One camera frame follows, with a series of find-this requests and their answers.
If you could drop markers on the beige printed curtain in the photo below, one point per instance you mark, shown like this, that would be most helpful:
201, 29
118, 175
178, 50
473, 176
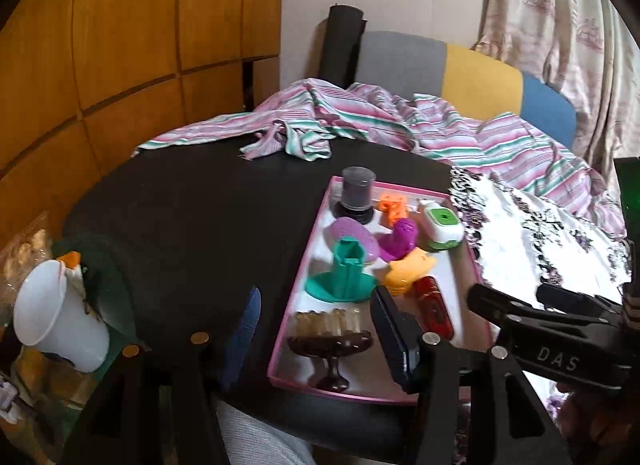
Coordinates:
560, 20

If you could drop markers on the clear plastic bag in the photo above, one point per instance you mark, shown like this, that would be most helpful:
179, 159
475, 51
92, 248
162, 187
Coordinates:
25, 250

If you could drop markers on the white embroidered floral tablecloth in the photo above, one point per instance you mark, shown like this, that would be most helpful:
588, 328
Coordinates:
530, 245

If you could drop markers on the purple oval pebble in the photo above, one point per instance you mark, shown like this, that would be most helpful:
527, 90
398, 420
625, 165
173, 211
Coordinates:
350, 232

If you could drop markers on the orange cube blocks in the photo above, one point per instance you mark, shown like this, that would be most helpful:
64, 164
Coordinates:
392, 207

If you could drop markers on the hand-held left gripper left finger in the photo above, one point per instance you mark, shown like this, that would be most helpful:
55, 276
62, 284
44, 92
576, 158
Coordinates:
245, 325

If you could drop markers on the round glass side table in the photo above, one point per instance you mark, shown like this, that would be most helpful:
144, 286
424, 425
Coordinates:
117, 270

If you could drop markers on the brown massage comb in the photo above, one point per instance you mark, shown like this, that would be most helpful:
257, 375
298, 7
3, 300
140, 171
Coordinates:
330, 345

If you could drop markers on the person's grey trouser leg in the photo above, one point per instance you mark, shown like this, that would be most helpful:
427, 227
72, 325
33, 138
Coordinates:
260, 440

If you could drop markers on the person's right hand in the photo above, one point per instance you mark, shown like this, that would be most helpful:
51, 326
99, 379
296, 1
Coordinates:
600, 420

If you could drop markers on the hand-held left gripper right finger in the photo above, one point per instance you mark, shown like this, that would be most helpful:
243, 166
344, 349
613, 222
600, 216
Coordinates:
395, 340

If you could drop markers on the grey yellow blue chair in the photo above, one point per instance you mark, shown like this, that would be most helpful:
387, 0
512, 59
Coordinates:
480, 75

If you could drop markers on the white plastic cup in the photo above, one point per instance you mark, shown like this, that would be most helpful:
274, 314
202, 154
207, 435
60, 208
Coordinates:
55, 315

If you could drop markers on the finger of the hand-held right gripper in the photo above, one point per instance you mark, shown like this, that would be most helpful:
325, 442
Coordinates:
575, 301
492, 305

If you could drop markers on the pink green striped cloth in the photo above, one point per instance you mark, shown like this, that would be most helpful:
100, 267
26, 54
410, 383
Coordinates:
375, 115

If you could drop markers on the black rolled mat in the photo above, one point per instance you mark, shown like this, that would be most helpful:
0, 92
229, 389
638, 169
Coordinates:
342, 45

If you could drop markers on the orange crown-shaped mould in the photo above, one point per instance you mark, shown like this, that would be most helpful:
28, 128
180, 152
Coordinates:
407, 272

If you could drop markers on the green plastic stamp toy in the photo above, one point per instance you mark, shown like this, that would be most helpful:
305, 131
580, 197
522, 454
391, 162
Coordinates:
345, 270

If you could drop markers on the small orange object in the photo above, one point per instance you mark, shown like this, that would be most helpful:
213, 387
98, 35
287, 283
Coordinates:
69, 260

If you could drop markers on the red metallic cylinder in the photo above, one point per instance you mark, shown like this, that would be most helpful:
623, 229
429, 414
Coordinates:
432, 305

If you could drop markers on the pink shallow box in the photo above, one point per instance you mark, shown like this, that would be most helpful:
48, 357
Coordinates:
310, 305

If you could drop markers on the white green plastic gadget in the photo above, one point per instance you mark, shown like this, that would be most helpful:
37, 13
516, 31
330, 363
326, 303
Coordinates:
440, 225

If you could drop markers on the wooden panelled wardrobe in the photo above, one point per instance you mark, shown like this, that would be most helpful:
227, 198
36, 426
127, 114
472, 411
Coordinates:
125, 45

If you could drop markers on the grey black top hat toy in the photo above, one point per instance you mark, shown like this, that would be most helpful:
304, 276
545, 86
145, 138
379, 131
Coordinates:
357, 190

